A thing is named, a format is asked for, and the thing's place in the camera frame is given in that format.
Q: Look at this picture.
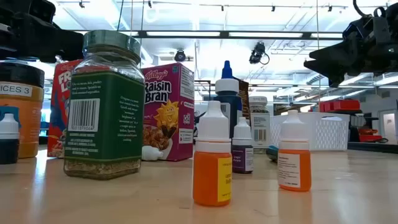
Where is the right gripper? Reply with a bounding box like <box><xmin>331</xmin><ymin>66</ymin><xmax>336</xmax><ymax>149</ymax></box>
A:
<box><xmin>303</xmin><ymin>8</ymin><xmax>398</xmax><ymax>88</ymax></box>

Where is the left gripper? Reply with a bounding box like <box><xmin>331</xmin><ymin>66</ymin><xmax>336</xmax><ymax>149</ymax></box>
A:
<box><xmin>0</xmin><ymin>0</ymin><xmax>85</xmax><ymax>63</ymax></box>

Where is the red Froot Loops cereal box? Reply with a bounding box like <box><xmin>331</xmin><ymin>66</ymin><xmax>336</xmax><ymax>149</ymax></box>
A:
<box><xmin>47</xmin><ymin>58</ymin><xmax>85</xmax><ymax>159</ymax></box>

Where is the dark brown spice box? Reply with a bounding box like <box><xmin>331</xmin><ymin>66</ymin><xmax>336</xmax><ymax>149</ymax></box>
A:
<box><xmin>233</xmin><ymin>77</ymin><xmax>251</xmax><ymax>119</ymax></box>

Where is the white lid barcode spice jar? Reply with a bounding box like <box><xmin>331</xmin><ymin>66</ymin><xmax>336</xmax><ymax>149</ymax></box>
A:
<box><xmin>248</xmin><ymin>95</ymin><xmax>271</xmax><ymax>154</ymax></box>

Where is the tall blue bottle blue tip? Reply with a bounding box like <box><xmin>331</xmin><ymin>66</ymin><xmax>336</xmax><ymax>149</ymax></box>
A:
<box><xmin>213</xmin><ymin>60</ymin><xmax>244</xmax><ymax>139</ymax></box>

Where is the metal jar blue cap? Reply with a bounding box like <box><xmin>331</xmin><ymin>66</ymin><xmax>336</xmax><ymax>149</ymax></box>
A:
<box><xmin>266</xmin><ymin>144</ymin><xmax>280</xmax><ymax>163</ymax></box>

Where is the orange dropper bottle white label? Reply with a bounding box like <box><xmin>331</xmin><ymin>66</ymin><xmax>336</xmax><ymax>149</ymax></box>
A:
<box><xmin>277</xmin><ymin>109</ymin><xmax>312</xmax><ymax>192</ymax></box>

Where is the magenta Raisin Bran cereal box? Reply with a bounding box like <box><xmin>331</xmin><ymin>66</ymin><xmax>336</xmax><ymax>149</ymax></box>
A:
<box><xmin>140</xmin><ymin>62</ymin><xmax>195</xmax><ymax>162</ymax></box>

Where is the dark dropper bottle white cap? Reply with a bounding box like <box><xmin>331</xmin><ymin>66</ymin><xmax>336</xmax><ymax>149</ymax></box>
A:
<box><xmin>141</xmin><ymin>145</ymin><xmax>165</xmax><ymax>162</ymax></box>
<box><xmin>0</xmin><ymin>113</ymin><xmax>21</xmax><ymax>165</ymax></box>

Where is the purple dropper bottle white cap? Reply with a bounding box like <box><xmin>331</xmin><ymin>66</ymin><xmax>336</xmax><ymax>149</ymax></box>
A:
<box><xmin>231</xmin><ymin>116</ymin><xmax>254</xmax><ymax>174</ymax></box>

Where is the red toolbox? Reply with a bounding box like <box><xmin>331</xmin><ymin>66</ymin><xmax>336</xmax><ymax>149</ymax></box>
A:
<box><xmin>318</xmin><ymin>99</ymin><xmax>361</xmax><ymax>113</ymax></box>

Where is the white perforated plastic basket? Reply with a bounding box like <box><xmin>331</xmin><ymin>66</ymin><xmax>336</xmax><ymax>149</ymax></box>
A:
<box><xmin>269</xmin><ymin>111</ymin><xmax>351</xmax><ymax>152</ymax></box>

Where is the orange red device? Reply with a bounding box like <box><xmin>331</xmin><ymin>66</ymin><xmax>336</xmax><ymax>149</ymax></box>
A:
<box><xmin>358</xmin><ymin>128</ymin><xmax>384</xmax><ymax>143</ymax></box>

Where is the white door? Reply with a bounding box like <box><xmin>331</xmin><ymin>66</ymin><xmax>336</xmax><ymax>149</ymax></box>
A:
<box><xmin>379</xmin><ymin>109</ymin><xmax>397</xmax><ymax>144</ymax></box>

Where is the orange dropper bottle yellow label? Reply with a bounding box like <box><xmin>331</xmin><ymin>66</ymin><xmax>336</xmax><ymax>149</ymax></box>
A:
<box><xmin>192</xmin><ymin>100</ymin><xmax>233</xmax><ymax>207</ymax></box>

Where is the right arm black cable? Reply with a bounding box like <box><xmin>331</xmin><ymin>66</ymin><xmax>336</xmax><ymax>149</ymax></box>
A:
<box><xmin>352</xmin><ymin>0</ymin><xmax>387</xmax><ymax>18</ymax></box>

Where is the black ceiling camera with cable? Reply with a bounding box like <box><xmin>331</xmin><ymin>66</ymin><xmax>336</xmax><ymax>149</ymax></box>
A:
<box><xmin>248</xmin><ymin>42</ymin><xmax>270</xmax><ymax>65</ymax></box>

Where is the black horizontal frame bar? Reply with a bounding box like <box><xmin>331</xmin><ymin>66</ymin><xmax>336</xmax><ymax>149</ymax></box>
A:
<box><xmin>72</xmin><ymin>29</ymin><xmax>345</xmax><ymax>40</ymax></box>

